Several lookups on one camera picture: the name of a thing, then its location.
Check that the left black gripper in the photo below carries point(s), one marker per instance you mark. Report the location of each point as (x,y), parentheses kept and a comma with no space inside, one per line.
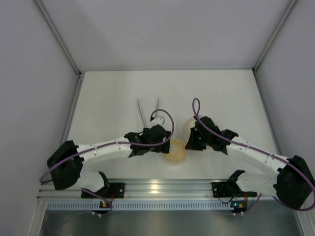
(165,146)

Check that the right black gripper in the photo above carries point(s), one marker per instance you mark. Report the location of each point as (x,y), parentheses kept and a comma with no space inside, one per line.
(191,141)

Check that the beige round lid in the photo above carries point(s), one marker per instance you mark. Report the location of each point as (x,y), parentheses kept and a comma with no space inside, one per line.
(177,151)

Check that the metal tongs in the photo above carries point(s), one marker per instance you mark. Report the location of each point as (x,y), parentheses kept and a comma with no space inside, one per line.
(141,111)

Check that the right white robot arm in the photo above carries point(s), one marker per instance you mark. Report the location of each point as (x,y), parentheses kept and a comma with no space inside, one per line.
(289,180)

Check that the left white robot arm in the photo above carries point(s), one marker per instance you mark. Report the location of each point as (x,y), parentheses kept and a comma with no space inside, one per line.
(81,165)

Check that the round metal lunch box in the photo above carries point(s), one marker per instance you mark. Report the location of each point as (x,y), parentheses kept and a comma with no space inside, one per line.
(174,163)

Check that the cream plate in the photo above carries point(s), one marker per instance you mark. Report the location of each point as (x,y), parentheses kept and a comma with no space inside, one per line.
(194,140)

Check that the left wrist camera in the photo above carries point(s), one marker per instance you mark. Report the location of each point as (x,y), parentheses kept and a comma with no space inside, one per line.
(158,120)

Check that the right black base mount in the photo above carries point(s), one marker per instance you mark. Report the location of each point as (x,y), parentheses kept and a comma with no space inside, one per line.
(223,189)

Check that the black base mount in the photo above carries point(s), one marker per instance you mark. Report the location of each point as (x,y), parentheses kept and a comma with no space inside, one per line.
(108,190)
(223,189)

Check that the aluminium rail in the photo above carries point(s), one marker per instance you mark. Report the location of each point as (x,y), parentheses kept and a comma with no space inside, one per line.
(147,189)

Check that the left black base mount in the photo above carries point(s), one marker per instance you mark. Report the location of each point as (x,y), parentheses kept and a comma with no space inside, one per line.
(108,190)

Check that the slotted cable duct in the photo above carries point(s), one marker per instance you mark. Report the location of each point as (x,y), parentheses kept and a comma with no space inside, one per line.
(142,205)

